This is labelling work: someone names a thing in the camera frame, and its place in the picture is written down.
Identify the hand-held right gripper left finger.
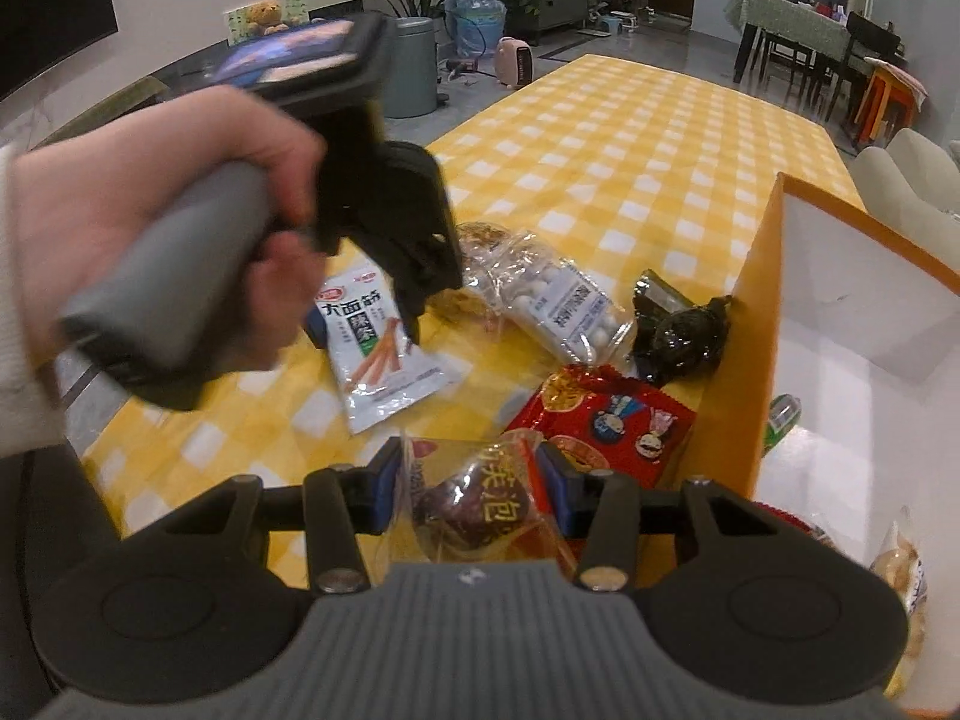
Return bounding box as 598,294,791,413
161,435,406,593

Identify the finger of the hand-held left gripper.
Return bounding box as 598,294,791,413
391,238,464,350

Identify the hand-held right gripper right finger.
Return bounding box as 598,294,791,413
534,441,818,592

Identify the white spicy strip packet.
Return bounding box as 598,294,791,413
306,272,471,436

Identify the bread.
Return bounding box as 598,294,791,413
401,431,580,565

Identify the red snack packet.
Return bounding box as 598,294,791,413
501,362,700,500

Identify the clear bag of brown candies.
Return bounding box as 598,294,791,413
429,220,527,325

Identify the clear bag of white candies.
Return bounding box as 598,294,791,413
493,231,636,370

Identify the black snack packet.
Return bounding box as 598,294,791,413
628,268,734,389

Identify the orange cardboard box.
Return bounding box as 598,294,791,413
688,171,960,720

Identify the green snack tube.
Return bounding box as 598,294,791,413
763,392,803,460

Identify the pale potato chips packet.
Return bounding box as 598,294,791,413
868,516,932,700

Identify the person's left forearm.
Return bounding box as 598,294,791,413
0,146,74,460

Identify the person's left hand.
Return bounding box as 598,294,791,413
11,85,329,391

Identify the grey-green trash bin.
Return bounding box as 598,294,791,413
381,16,441,119

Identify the pink space heater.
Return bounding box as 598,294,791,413
490,35,535,89

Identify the teddy bear poster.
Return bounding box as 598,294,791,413
224,0,311,47

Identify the yellow checked tablecloth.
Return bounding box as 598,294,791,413
79,54,860,593

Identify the blue water jug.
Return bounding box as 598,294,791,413
445,0,509,62

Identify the black television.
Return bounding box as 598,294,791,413
0,0,121,104

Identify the beige sofa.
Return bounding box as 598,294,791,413
853,126,960,272

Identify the dining table with green cloth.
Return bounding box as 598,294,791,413
722,0,887,104

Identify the orange stool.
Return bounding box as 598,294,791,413
853,62,929,149

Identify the black dining chair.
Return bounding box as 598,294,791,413
823,10,903,132

